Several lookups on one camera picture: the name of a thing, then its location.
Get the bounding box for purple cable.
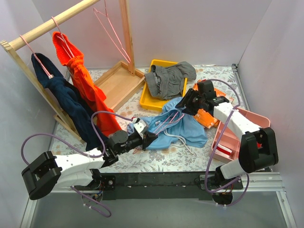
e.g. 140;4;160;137
204;78;250;207
20;111;138;165

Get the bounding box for grey shorts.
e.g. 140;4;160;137
144;61;197;100

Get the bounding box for bright orange garment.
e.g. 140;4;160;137
52;31;123;137

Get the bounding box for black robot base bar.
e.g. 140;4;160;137
71;166;245;206

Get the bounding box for red cloth front compartment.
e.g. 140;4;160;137
216;145;232;157

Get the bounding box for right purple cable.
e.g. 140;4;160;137
204;78;250;207

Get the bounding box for floral patterned table mat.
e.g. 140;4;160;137
49;65;246;173

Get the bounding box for wooden clothes rack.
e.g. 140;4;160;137
0;0;146;143

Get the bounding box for orange tie-dye shorts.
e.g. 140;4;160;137
193;79;226;129

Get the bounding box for navy blue garment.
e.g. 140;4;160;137
31;53;108;151

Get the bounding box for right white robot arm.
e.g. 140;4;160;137
176;80;279;189

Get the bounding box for light blue shorts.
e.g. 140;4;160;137
140;97;208;150

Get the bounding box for pink hanger with navy garment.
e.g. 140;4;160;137
19;35;54;79

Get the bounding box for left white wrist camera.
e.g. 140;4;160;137
132;118;148;138

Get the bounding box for pink compartment organizer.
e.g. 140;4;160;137
213;108;271;163

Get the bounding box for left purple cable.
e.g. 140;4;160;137
20;111;138;165

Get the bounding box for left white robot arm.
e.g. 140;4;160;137
21;130;158;200

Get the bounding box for pink hanger with orange garment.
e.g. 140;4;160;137
51;17;75;58

